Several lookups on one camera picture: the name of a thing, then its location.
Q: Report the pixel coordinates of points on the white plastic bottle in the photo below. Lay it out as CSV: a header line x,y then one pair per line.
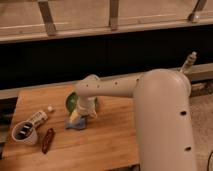
x,y
40,117

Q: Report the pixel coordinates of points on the metal railing post right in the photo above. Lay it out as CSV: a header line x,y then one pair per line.
x,y
194,16

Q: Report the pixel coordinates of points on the dark items inside mug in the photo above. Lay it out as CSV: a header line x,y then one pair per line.
x,y
25,131

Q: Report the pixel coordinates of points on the metal railing post left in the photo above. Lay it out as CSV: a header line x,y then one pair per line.
x,y
47,17

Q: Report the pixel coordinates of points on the metal railing post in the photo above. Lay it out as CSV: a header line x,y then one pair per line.
x,y
113,14
47,17
194,16

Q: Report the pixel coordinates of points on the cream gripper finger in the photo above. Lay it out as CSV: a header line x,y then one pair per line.
x,y
74,117
93,114

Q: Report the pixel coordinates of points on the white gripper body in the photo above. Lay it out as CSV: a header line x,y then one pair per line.
x,y
85,105

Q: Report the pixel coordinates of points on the metal railing post middle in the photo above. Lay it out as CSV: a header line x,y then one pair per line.
x,y
113,14

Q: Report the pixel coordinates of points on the white mug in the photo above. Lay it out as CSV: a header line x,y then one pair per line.
x,y
29,140

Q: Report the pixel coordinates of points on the green ceramic bowl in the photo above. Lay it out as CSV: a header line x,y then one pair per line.
x,y
71,102

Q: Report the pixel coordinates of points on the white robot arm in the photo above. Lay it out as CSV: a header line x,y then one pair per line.
x,y
161,113

